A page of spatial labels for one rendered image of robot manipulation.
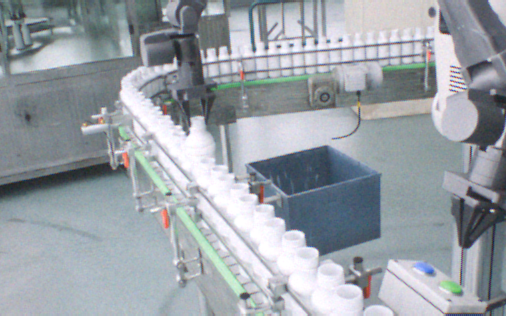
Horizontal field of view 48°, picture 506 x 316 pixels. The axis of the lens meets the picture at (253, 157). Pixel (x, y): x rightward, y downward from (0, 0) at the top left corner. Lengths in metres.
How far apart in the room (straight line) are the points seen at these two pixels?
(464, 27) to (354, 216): 0.98
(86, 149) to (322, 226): 2.98
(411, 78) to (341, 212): 1.35
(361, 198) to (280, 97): 1.17
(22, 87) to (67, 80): 0.30
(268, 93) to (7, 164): 2.28
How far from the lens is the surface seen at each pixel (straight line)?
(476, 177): 0.85
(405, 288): 0.93
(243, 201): 1.10
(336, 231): 1.71
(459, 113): 0.79
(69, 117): 4.35
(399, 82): 2.90
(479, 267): 1.57
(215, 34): 6.52
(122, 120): 2.05
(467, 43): 0.86
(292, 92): 2.78
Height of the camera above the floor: 1.62
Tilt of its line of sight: 21 degrees down
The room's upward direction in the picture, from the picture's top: 5 degrees counter-clockwise
